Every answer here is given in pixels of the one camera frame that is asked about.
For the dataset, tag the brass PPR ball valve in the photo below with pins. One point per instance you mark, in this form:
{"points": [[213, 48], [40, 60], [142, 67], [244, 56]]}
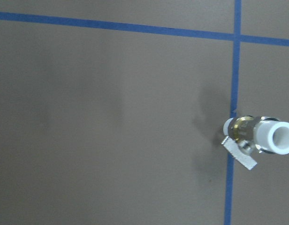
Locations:
{"points": [[246, 134]]}

